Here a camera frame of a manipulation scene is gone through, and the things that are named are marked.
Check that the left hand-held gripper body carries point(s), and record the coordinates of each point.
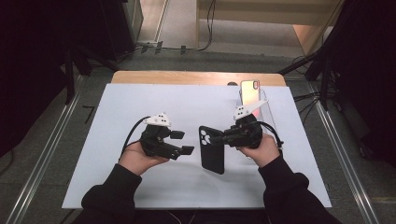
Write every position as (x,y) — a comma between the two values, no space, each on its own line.
(155,143)

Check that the person's left hand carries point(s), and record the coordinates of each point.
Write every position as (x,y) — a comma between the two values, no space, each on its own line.
(137,158)

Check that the light wooden shelf unit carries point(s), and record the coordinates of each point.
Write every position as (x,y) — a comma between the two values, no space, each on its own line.
(264,12)

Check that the metal floor rail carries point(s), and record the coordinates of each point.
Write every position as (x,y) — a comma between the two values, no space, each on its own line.
(342,155)
(43,155)

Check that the clear plastic rack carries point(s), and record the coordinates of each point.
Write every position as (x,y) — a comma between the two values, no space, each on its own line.
(269,109)

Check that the black phone case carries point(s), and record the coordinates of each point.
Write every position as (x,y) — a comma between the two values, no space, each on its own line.
(211,158)

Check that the white board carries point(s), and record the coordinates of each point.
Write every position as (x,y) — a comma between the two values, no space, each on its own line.
(124,102)

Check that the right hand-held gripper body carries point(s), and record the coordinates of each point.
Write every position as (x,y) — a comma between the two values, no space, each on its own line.
(247,135)

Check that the dark cabinet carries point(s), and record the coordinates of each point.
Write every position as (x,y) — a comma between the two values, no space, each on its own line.
(120,28)

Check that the black stand leg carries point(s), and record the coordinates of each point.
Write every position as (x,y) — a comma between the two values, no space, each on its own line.
(299,63)
(69,77)

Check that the person's right hand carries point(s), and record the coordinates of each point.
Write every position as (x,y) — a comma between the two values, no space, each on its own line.
(264,152)

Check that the black curtain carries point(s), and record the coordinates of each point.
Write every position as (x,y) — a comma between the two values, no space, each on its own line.
(367,77)
(31,62)

